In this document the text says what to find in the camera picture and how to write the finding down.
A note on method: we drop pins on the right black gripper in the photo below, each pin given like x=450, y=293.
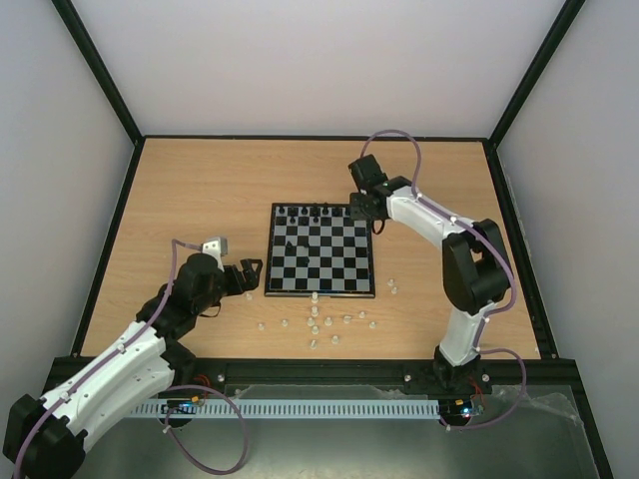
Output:
x=360, y=208

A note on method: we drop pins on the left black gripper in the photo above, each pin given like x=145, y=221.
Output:
x=253, y=279

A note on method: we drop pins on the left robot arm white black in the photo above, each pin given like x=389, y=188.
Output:
x=50, y=436

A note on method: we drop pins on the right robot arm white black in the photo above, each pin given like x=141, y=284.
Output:
x=476, y=273

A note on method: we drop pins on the left controller circuit board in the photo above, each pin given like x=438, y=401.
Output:
x=191, y=405

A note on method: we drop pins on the black and silver chessboard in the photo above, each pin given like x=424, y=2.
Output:
x=340, y=253

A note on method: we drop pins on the clear plastic sheet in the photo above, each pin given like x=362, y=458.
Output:
x=532, y=434

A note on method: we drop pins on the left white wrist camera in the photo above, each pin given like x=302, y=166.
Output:
x=216, y=246

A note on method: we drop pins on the black aluminium frame rail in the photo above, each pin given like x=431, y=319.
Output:
x=409, y=376

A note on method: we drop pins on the light blue slotted cable duct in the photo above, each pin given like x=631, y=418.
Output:
x=302, y=409

